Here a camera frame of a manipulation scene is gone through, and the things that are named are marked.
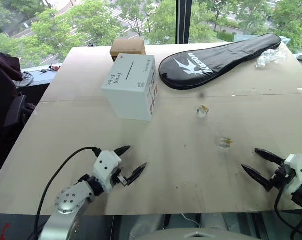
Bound dark window frame post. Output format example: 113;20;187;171
175;0;191;45

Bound crumpled clear plastic wrap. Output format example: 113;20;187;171
255;48;288;69

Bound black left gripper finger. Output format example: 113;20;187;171
123;162;148;187
113;145;131;158

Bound black office chair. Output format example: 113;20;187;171
2;91;37;131

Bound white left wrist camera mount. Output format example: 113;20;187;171
92;150;123;193

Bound thin white cable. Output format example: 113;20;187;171
180;213;201;228

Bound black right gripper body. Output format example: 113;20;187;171
272;164;295;189

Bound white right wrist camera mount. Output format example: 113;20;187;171
283;153;302;198

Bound brown cardboard box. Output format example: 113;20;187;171
109;37;146;63

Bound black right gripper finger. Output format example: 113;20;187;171
254;148;286;166
240;163;276;193

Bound white cardboard box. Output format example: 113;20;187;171
101;53;158;122

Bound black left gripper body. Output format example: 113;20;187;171
110;165;129;187

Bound black racket bag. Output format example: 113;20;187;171
158;33;282;90

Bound black cable bundle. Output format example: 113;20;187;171
21;70;35;85

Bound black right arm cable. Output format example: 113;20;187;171
274;186;302;240

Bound dark garment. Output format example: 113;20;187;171
0;44;23;101

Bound small clear cube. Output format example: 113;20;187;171
196;104;209;119
218;136;233;151

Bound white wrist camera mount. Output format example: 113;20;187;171
283;153;302;198
92;150;123;193

